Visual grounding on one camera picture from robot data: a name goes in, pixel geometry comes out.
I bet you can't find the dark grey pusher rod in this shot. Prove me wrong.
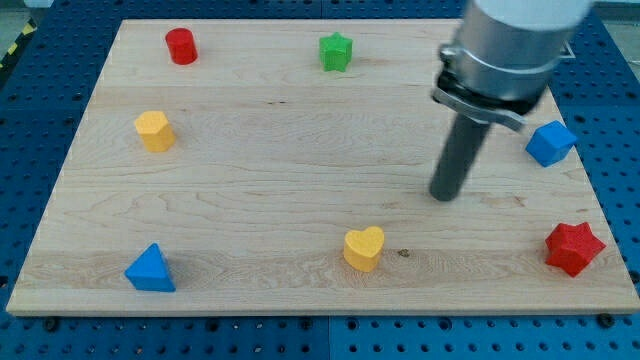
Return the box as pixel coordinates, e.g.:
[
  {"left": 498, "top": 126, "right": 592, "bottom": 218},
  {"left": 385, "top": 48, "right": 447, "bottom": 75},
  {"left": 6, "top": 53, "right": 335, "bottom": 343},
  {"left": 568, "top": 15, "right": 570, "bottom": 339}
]
[{"left": 429, "top": 114, "right": 491, "bottom": 202}]

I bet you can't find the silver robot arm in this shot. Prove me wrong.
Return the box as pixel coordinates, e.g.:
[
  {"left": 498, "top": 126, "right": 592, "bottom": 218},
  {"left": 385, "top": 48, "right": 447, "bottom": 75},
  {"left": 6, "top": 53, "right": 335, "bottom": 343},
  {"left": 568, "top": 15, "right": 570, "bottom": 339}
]
[{"left": 429, "top": 0, "right": 593, "bottom": 201}]

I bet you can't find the red star block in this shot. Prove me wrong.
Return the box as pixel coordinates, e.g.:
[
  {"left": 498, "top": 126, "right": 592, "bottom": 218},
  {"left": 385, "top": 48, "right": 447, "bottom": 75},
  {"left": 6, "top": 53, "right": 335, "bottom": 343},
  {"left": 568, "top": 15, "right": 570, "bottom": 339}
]
[{"left": 545, "top": 222, "right": 607, "bottom": 277}]

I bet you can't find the green star block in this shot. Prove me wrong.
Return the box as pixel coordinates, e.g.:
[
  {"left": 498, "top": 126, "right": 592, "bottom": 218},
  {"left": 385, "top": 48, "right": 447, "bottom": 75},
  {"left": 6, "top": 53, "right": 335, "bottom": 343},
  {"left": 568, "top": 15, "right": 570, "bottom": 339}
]
[{"left": 319, "top": 32, "right": 353, "bottom": 72}]

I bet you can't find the blue cube block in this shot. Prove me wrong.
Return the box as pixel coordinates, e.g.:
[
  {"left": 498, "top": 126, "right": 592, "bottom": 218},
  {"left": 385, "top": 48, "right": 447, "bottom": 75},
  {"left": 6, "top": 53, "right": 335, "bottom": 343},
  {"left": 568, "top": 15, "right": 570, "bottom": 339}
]
[{"left": 525, "top": 120, "right": 577, "bottom": 167}]

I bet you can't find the yellow heart block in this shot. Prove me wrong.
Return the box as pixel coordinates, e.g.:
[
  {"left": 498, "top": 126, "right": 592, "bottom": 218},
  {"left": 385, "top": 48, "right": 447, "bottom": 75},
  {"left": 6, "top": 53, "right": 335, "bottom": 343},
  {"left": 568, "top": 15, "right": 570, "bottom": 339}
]
[{"left": 343, "top": 226, "right": 385, "bottom": 272}]

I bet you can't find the wooden board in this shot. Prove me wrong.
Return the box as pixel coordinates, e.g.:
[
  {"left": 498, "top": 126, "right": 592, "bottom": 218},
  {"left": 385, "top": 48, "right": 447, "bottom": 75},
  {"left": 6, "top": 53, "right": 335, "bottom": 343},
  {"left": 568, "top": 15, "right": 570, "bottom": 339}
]
[{"left": 7, "top": 19, "right": 639, "bottom": 317}]

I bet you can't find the red cylinder block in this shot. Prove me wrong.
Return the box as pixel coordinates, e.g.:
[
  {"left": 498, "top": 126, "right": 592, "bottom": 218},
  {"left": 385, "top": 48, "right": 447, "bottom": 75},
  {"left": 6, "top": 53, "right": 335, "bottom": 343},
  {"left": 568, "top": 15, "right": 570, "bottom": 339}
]
[{"left": 165, "top": 28, "right": 198, "bottom": 65}]

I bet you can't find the yellow hexagon block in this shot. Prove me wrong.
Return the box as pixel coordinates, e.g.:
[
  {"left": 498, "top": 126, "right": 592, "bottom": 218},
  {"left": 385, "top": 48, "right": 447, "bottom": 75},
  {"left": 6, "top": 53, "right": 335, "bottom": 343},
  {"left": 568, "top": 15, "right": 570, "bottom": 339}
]
[{"left": 134, "top": 111, "right": 176, "bottom": 152}]

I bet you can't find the blue triangle block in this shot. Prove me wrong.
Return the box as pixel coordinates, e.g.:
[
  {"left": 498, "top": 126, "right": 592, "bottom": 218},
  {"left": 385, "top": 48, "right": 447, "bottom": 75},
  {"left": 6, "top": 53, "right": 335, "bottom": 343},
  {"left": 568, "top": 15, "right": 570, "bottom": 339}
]
[{"left": 124, "top": 243, "right": 176, "bottom": 292}]

